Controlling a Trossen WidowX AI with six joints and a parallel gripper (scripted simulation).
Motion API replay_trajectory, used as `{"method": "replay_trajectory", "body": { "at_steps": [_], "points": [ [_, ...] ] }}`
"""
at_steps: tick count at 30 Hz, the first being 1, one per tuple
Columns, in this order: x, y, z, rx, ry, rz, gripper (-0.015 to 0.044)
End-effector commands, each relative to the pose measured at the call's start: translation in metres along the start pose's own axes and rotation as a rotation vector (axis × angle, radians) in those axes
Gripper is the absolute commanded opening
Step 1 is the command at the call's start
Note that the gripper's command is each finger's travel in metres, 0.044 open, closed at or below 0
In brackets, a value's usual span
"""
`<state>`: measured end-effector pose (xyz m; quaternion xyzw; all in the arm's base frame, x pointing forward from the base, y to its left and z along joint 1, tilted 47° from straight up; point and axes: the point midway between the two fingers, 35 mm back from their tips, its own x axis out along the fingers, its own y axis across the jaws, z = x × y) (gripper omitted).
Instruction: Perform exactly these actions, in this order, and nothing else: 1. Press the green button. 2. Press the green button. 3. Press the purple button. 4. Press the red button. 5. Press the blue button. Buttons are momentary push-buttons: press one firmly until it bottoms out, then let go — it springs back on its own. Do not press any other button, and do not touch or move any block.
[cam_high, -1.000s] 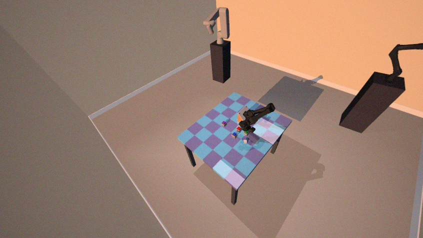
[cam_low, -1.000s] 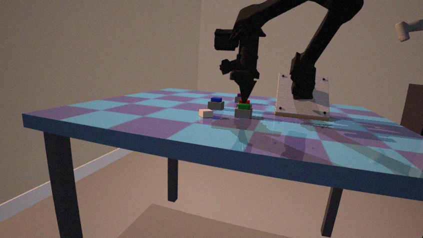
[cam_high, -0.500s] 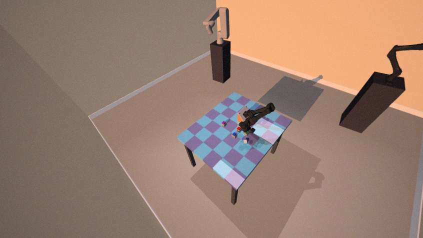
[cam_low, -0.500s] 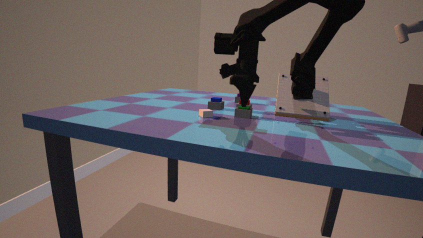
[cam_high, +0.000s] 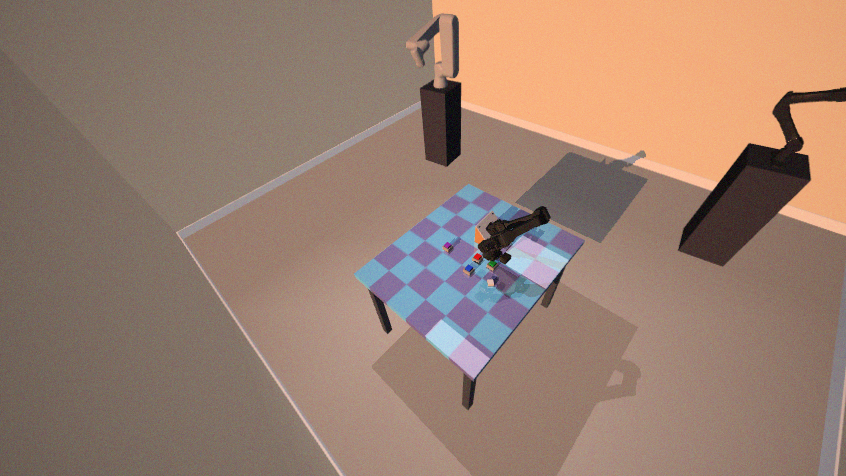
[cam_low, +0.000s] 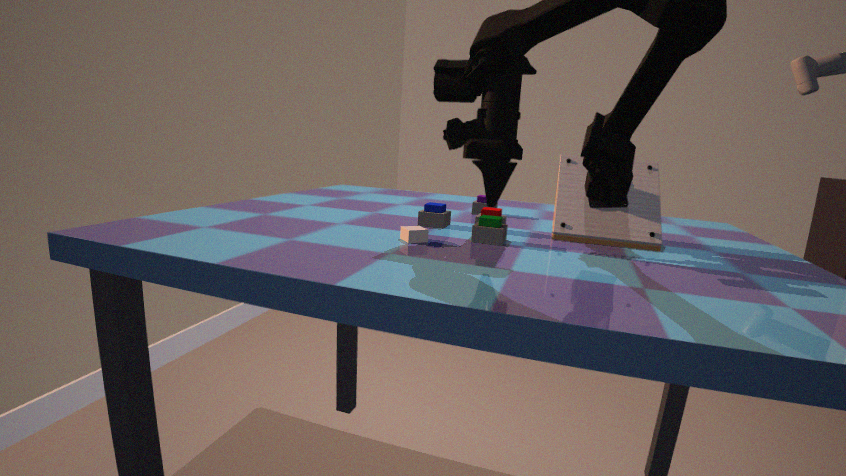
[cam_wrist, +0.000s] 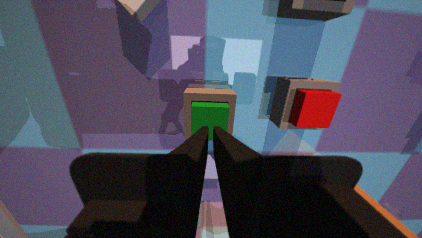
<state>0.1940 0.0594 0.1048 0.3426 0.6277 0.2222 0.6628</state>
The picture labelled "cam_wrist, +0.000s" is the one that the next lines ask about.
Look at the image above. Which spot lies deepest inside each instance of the green button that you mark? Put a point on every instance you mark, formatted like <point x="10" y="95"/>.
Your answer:
<point x="208" y="107"/>

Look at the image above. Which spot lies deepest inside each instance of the red button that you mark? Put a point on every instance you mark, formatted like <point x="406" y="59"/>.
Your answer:
<point x="302" y="103"/>

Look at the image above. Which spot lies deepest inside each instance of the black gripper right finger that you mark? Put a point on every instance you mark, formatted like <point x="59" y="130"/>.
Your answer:
<point x="245" y="177"/>

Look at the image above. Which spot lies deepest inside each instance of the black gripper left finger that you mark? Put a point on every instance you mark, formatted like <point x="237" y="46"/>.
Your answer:
<point x="177" y="177"/>

